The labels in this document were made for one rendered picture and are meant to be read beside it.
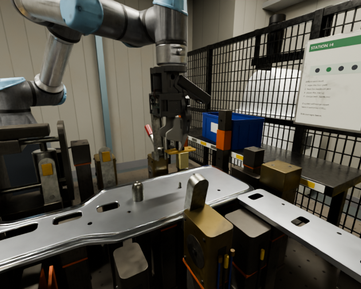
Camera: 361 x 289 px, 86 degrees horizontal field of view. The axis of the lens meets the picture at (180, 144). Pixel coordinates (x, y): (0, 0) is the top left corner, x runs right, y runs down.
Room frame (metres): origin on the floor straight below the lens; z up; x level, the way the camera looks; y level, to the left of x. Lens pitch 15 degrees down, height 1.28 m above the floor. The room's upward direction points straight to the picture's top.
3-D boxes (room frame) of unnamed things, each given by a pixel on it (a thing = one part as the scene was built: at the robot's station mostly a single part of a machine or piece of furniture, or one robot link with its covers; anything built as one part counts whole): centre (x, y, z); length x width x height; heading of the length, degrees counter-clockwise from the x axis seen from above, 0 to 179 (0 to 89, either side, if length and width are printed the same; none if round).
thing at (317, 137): (2.29, -1.15, 0.76); 0.77 x 0.66 x 1.51; 28
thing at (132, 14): (0.55, 0.11, 1.43); 0.11 x 0.11 x 0.08; 53
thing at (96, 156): (0.61, 0.26, 0.88); 0.11 x 0.07 x 0.37; 29
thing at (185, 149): (0.52, 0.00, 1.12); 0.08 x 0.04 x 0.01; 119
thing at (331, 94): (0.71, -0.53, 1.30); 0.23 x 0.02 x 0.31; 29
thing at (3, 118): (0.88, 0.74, 1.15); 0.15 x 0.15 x 0.10
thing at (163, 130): (0.53, 0.03, 1.17); 0.06 x 0.03 x 0.09; 119
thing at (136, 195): (0.46, 0.11, 1.02); 0.03 x 0.03 x 0.07
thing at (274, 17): (1.03, -0.45, 1.52); 0.07 x 0.07 x 0.18
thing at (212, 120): (0.97, -0.25, 1.09); 0.30 x 0.17 x 0.13; 20
